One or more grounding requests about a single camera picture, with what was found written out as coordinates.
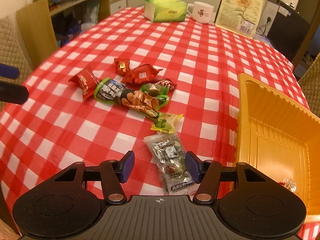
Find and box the red white checkered tablecloth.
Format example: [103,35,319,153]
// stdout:
[1,8,319,239]

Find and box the small red foil candy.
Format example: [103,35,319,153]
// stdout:
[114,58,130,76]

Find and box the black mini fridge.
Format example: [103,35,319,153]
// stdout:
[257,0,310,61]

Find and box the yellow green candy packet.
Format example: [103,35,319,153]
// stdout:
[150,113,183,134]

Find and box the red snack packet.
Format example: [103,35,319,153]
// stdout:
[122,64,163,84]

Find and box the dark red foil candy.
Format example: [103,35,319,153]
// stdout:
[155,79,177,90]

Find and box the wooden shelf unit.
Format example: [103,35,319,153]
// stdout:
[16,0,127,68]

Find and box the green wrapped candy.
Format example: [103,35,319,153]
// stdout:
[140,83,169,110]

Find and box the black green chicken snack pack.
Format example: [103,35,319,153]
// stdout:
[94,78,160,120]

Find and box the quilted beige chair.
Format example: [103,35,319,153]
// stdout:
[298,53,320,117]

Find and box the red snack pouch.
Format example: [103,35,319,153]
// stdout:
[68,66,101,100]

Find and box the clear wrapped candy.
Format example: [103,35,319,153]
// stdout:
[284,179,297,193]

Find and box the green tissue pack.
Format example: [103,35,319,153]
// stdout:
[144,0,187,23]

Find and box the orange plastic tray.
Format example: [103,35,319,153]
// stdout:
[236,73,319,223]

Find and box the white mug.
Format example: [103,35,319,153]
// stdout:
[187,2,214,24]

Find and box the grey clear snack packet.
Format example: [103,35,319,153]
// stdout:
[144,132,197,195]

